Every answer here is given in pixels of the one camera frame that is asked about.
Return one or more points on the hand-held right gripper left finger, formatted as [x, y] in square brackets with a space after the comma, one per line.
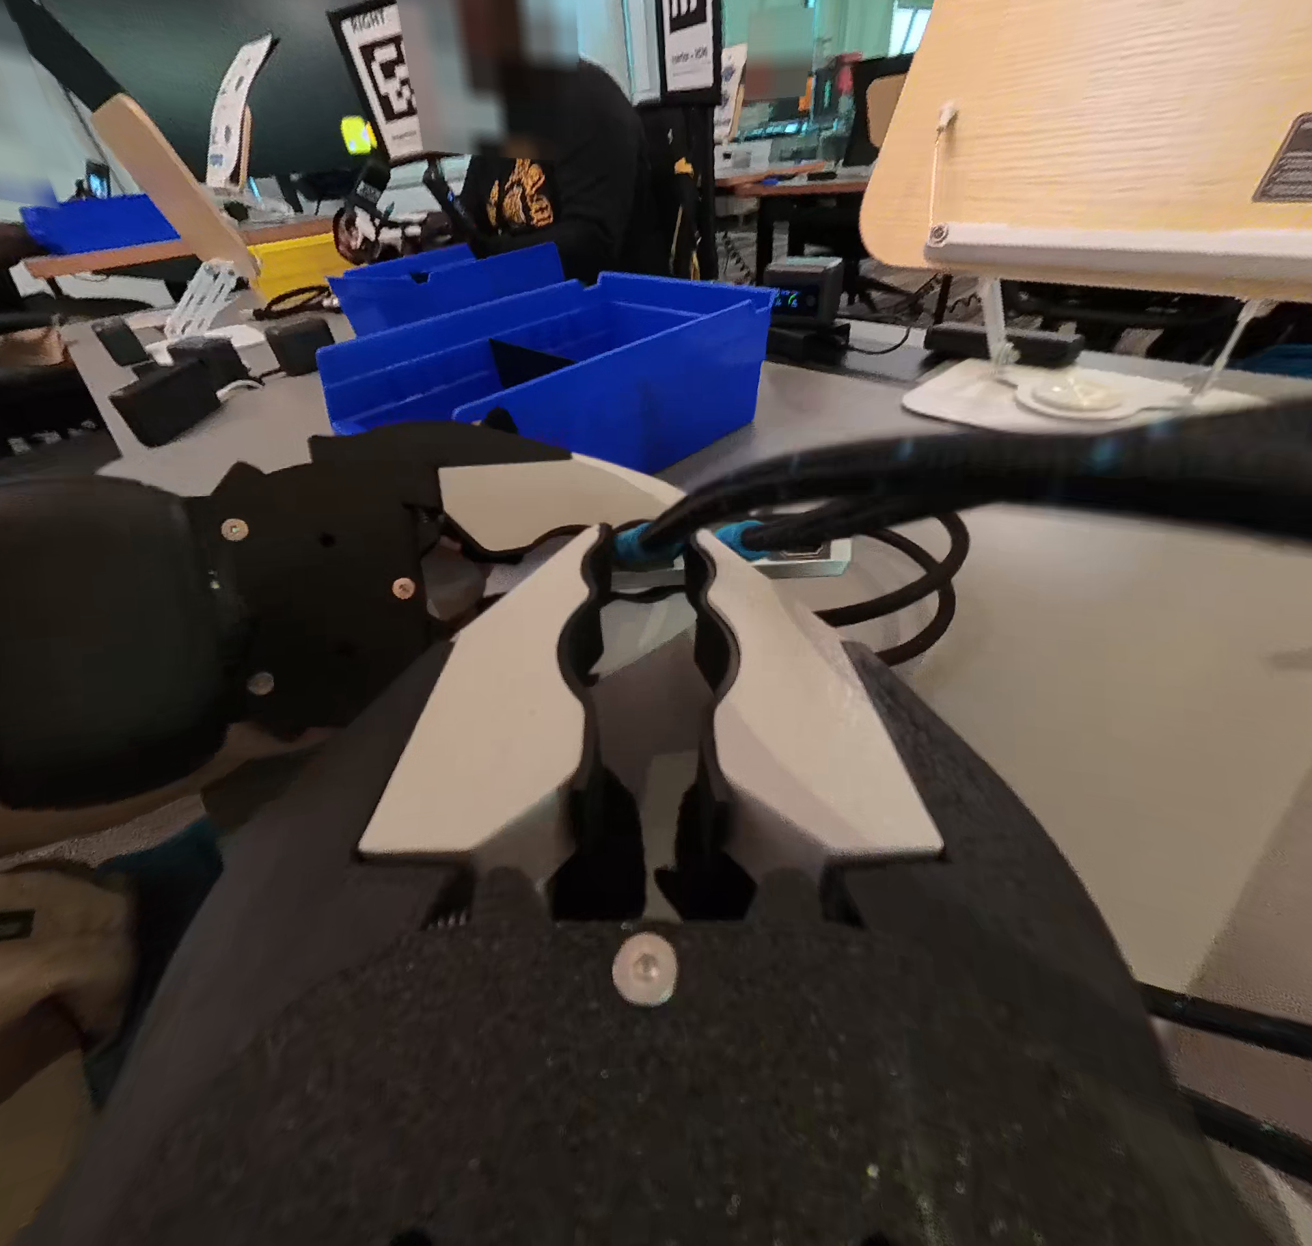
[482, 755]

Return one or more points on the black framed chair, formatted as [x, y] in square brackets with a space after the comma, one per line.
[881, 109]

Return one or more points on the black power brick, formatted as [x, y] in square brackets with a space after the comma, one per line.
[1005, 344]

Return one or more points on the yellow plastic bin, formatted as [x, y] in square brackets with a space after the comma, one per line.
[299, 268]

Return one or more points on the framed tag poster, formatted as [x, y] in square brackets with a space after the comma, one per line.
[385, 79]
[688, 15]

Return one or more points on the white printed sign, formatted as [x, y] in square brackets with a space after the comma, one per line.
[239, 109]

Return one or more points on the black yellow-print jacket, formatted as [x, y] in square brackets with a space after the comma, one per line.
[688, 201]

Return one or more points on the wooden laptop stand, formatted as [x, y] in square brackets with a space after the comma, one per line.
[174, 180]
[1077, 88]

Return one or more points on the black bin divider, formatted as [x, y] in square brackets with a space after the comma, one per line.
[529, 360]

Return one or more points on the black power station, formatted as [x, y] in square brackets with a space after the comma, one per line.
[805, 288]

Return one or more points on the blue plastic bin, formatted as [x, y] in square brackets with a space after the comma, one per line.
[616, 407]
[104, 226]

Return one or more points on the black HDMI switch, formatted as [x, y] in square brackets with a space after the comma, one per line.
[810, 562]

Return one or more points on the black charger block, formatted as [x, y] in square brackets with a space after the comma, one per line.
[300, 344]
[124, 342]
[165, 401]
[207, 356]

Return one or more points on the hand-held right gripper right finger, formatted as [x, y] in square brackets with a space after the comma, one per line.
[821, 755]

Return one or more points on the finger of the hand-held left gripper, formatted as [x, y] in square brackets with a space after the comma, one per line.
[468, 601]
[555, 493]

